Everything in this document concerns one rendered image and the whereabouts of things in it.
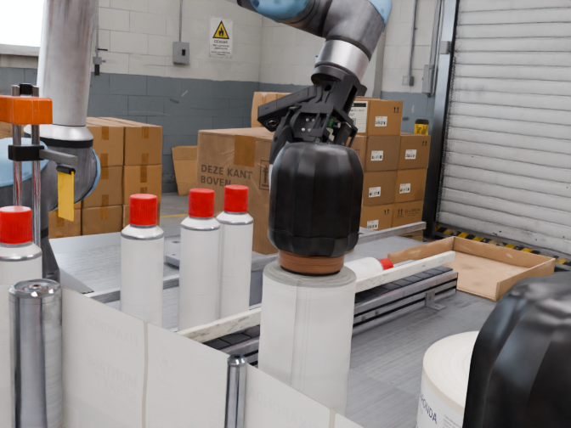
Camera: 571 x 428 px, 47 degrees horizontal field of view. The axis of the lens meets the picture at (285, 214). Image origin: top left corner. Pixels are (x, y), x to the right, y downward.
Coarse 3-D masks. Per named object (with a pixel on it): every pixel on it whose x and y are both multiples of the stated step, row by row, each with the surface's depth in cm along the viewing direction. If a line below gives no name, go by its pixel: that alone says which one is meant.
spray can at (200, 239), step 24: (192, 192) 85; (192, 216) 85; (192, 240) 85; (216, 240) 86; (192, 264) 85; (216, 264) 87; (192, 288) 86; (216, 288) 88; (192, 312) 87; (216, 312) 89
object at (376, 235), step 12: (396, 228) 129; (408, 228) 132; (420, 228) 136; (360, 240) 120; (372, 240) 123; (252, 264) 100; (264, 264) 102; (168, 276) 90; (120, 288) 83; (168, 288) 89; (96, 300) 80; (108, 300) 82
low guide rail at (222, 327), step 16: (432, 256) 128; (448, 256) 131; (384, 272) 115; (400, 272) 119; (416, 272) 123; (368, 288) 112; (224, 320) 88; (240, 320) 90; (256, 320) 92; (192, 336) 83; (208, 336) 86
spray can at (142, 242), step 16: (144, 208) 78; (144, 224) 79; (128, 240) 78; (144, 240) 78; (160, 240) 80; (128, 256) 79; (144, 256) 78; (160, 256) 80; (128, 272) 79; (144, 272) 79; (160, 272) 80; (128, 288) 79; (144, 288) 79; (160, 288) 81; (128, 304) 80; (144, 304) 80; (160, 304) 81; (144, 320) 80; (160, 320) 82
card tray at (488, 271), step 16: (448, 240) 166; (464, 240) 166; (400, 256) 150; (416, 256) 156; (464, 256) 163; (480, 256) 164; (496, 256) 161; (512, 256) 158; (528, 256) 156; (544, 256) 153; (464, 272) 149; (480, 272) 150; (496, 272) 151; (512, 272) 152; (528, 272) 140; (544, 272) 148; (464, 288) 137; (480, 288) 137; (496, 288) 130
